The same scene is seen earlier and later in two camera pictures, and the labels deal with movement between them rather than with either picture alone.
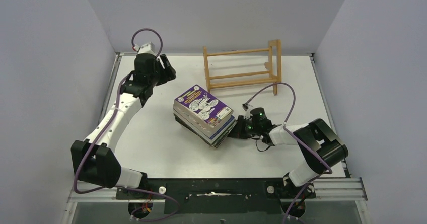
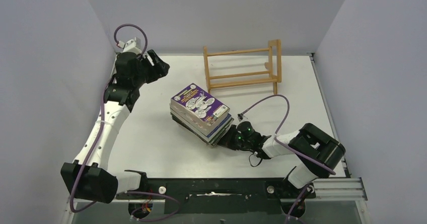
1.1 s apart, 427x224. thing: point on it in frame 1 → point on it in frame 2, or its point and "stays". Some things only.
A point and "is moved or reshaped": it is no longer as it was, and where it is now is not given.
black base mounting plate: [218, 196] stays
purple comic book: [202, 110] is moved or reshaped
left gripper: [167, 74] → [158, 70]
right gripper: [242, 127] → [228, 139]
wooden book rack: [274, 75] stays
